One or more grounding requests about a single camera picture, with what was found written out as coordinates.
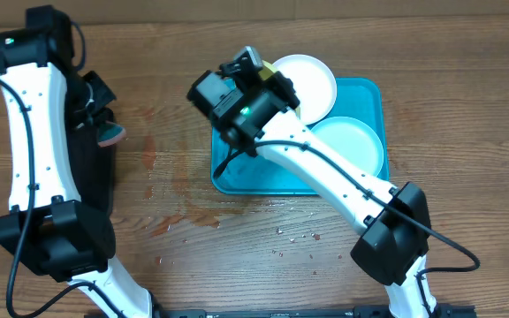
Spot light blue plate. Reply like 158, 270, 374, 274
311, 117, 384, 177

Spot black rectangular water tray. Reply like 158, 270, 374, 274
66, 126, 116, 216

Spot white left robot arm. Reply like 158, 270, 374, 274
0, 28, 162, 317

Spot yellow plate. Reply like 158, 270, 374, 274
258, 61, 300, 118

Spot green and pink sponge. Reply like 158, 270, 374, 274
97, 121, 126, 148

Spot teal plastic serving tray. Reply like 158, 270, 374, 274
212, 78, 390, 196

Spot white plate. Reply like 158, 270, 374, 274
273, 54, 337, 125

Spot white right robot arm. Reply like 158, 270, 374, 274
188, 62, 437, 317

